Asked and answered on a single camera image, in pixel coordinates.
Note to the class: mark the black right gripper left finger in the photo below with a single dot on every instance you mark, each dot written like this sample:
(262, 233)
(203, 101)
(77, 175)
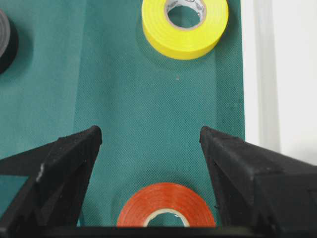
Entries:
(57, 177)

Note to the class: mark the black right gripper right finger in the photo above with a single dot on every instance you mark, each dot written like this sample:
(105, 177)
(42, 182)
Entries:
(270, 194)

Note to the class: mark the red tape roll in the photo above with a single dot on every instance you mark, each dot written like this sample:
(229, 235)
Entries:
(165, 197)

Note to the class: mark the yellow tape roll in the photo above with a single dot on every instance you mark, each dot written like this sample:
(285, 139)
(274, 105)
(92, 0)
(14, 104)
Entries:
(179, 42)

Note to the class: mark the white plastic case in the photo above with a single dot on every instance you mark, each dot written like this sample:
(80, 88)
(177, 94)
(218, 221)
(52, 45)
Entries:
(279, 42)

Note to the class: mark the black tape roll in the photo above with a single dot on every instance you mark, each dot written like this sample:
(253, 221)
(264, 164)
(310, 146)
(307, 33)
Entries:
(9, 41)

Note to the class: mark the green table cloth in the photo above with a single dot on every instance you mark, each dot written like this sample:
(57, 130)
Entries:
(86, 62)

